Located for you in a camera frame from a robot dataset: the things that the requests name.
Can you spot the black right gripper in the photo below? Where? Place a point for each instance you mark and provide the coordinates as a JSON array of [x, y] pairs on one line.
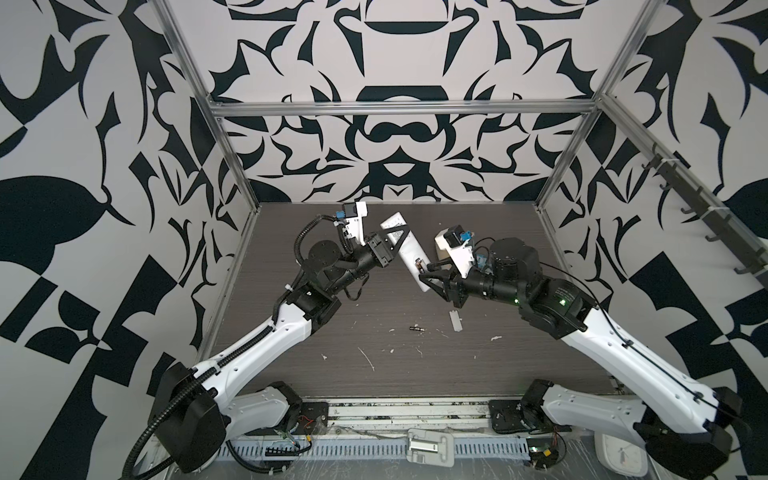
[[457, 286]]

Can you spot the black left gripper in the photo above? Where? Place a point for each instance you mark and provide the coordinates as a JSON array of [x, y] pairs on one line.
[[376, 251]]

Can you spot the white remote control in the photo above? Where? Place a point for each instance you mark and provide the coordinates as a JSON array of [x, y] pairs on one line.
[[409, 251]]

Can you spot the white battery compartment cover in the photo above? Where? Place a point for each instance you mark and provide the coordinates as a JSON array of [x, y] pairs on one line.
[[456, 321]]

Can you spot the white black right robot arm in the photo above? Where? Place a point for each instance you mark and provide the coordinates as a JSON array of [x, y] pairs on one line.
[[679, 422]]

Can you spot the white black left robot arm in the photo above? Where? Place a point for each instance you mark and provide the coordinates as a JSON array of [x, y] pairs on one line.
[[197, 409]]

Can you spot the small circuit board green LED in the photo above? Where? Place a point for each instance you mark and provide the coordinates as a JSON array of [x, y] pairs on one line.
[[545, 453]]

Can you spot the square white clock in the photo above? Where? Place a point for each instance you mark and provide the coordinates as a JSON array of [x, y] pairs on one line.
[[621, 456]]

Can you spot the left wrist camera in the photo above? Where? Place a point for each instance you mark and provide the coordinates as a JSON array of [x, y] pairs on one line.
[[349, 218]]

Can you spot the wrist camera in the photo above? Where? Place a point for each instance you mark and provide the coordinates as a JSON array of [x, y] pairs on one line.
[[455, 241], [349, 218]]

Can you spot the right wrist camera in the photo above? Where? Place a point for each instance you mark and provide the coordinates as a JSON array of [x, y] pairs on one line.
[[455, 241]]

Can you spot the white bracket plate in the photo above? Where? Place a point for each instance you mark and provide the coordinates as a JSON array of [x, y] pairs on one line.
[[433, 448]]

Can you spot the white slotted cable duct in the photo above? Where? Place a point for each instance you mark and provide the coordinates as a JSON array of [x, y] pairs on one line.
[[369, 448]]

